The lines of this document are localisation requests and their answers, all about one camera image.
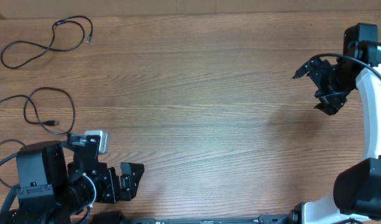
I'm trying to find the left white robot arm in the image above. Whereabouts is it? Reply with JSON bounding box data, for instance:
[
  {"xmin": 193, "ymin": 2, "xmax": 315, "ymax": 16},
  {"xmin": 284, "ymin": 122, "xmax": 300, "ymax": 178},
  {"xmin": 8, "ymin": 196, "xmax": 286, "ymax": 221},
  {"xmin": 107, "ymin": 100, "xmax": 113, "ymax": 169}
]
[{"xmin": 0, "ymin": 131, "xmax": 145, "ymax": 223}]

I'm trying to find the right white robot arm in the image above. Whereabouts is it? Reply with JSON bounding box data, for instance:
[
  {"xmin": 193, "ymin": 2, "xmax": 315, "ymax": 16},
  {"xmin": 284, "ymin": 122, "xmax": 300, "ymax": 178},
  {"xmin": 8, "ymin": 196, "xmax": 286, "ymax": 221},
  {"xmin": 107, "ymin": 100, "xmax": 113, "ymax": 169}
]
[{"xmin": 279, "ymin": 23, "xmax": 381, "ymax": 223}]

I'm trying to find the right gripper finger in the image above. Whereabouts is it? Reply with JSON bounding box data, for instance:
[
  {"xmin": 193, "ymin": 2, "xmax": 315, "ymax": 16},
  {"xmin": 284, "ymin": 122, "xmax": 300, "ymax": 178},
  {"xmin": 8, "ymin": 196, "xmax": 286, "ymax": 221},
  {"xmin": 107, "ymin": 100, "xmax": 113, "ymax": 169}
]
[
  {"xmin": 314, "ymin": 91, "xmax": 347, "ymax": 116},
  {"xmin": 292, "ymin": 60, "xmax": 313, "ymax": 80}
]

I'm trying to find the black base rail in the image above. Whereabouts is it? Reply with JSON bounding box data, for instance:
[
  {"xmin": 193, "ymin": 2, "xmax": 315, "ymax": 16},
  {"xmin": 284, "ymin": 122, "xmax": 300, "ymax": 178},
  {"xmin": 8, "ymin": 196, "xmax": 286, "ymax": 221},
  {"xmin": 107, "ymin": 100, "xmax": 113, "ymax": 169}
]
[{"xmin": 90, "ymin": 210, "xmax": 293, "ymax": 224}]

